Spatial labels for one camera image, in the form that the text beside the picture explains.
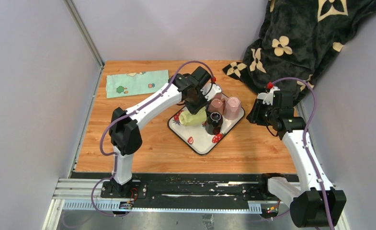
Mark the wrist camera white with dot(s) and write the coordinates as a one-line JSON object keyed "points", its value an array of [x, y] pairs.
{"points": [[267, 97], [210, 90]]}

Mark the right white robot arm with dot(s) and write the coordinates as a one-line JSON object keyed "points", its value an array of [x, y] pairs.
{"points": [[316, 203]]}

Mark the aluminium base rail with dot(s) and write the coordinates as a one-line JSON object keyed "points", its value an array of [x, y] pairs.
{"points": [[75, 194]]}

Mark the black glossy mug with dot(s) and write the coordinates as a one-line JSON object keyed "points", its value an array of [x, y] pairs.
{"points": [[214, 123]]}

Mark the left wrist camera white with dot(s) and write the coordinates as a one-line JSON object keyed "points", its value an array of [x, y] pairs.
{"points": [[210, 90]]}

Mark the dusty pink faceted mug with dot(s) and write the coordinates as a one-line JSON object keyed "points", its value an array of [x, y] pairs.
{"points": [[216, 105]]}

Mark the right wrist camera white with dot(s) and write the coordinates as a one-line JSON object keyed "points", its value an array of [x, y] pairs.
{"points": [[267, 97]]}

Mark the mint green printed cloth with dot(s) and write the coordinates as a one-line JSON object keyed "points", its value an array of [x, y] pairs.
{"points": [[121, 85]]}

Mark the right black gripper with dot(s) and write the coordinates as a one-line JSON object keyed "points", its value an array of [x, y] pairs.
{"points": [[254, 116]]}

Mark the light pink faceted mug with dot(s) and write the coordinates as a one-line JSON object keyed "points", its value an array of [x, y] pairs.
{"points": [[232, 108]]}

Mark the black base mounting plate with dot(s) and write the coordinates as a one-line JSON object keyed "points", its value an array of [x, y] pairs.
{"points": [[194, 192]]}

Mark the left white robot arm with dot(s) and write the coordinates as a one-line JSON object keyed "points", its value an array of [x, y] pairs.
{"points": [[122, 138]]}

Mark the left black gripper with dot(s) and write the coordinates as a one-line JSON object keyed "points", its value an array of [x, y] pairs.
{"points": [[196, 108]]}

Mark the yellow-green faceted mug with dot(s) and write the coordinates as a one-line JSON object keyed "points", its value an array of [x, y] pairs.
{"points": [[187, 119]]}

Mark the black floral plush blanket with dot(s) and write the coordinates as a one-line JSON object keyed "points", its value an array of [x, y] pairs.
{"points": [[298, 41]]}

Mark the aluminium frame post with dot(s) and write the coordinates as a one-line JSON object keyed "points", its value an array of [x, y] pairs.
{"points": [[70, 4]]}

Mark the strawberry print white tray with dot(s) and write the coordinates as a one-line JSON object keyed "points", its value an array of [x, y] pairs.
{"points": [[196, 137]]}

